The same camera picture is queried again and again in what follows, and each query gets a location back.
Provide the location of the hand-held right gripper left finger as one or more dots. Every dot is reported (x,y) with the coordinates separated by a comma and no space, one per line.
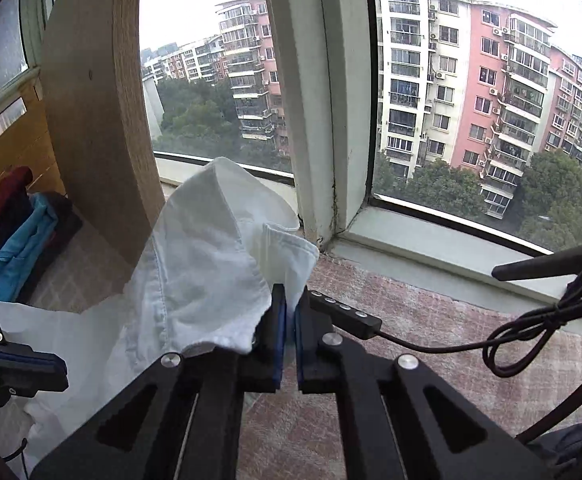
(280,340)

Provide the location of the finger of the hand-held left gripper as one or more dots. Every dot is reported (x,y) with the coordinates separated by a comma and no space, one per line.
(21,357)
(41,380)

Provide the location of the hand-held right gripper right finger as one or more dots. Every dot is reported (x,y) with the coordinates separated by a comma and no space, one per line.
(301,340)

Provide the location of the white shirt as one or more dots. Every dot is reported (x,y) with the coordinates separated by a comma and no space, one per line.
(206,260)

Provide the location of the blue folded garment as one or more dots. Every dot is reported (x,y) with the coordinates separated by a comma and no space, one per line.
(21,260)

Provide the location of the pink plaid blanket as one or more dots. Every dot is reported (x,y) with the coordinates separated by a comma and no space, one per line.
(421,350)

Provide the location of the red folded garment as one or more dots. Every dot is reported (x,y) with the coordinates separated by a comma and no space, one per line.
(1,200)

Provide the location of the pine plank board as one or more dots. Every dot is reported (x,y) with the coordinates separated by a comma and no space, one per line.
(16,145)

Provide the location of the small tripod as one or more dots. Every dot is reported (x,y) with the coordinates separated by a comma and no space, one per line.
(546,265)

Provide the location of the large grey wooden board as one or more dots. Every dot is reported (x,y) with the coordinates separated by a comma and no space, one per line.
(96,110)

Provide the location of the apartment buildings outside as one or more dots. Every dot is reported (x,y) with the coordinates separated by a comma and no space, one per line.
(471,85)

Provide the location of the window frame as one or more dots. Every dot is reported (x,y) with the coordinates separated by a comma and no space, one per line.
(316,110)

